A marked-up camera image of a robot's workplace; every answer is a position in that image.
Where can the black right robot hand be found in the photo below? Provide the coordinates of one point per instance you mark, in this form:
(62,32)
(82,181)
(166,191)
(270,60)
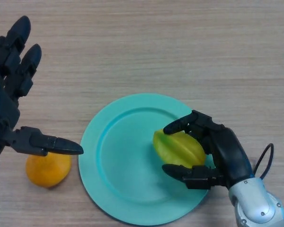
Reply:
(229,153)

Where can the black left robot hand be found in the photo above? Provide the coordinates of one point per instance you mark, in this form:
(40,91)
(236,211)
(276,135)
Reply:
(4,94)

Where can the teal round plate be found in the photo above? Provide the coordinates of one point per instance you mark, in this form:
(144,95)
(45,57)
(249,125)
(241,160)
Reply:
(123,165)

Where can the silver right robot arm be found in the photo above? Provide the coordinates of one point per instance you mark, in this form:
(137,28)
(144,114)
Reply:
(255,203)

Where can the orange yellow pear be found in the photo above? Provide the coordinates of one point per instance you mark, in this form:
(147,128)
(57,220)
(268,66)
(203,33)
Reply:
(48,172)

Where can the yellow green starfruit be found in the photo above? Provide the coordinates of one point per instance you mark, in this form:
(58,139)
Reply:
(180,149)

